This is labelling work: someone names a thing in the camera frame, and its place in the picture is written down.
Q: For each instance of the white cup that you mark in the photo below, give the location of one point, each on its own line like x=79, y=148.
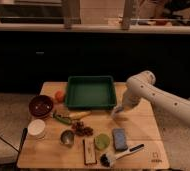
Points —
x=36, y=129

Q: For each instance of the green pepper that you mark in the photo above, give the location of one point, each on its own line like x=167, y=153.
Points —
x=66, y=121

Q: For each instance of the green plastic cup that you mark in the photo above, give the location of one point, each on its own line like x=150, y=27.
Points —
x=102, y=141

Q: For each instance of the dark red bowl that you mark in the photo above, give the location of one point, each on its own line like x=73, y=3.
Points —
x=40, y=106

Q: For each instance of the white handled dish brush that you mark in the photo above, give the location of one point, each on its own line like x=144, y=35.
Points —
x=108, y=159

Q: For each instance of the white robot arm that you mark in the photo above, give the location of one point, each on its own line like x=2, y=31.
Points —
x=141, y=85

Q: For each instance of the brown grape bunch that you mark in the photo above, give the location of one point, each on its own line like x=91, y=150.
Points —
x=81, y=130

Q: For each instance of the wooden rectangular block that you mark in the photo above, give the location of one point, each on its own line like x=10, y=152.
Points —
x=89, y=151

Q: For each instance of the wooden cutting board table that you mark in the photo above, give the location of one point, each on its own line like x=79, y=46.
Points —
x=140, y=127

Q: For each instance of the small metal cup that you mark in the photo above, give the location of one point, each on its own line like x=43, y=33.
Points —
x=67, y=138

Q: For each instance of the orange fruit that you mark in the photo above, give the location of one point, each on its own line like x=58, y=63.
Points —
x=60, y=96

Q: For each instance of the grey towel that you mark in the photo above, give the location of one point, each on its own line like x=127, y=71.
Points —
x=116, y=110

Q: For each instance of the blue sponge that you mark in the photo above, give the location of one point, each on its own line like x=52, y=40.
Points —
x=119, y=139

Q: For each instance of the green plastic tray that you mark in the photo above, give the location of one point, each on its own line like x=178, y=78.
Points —
x=90, y=92

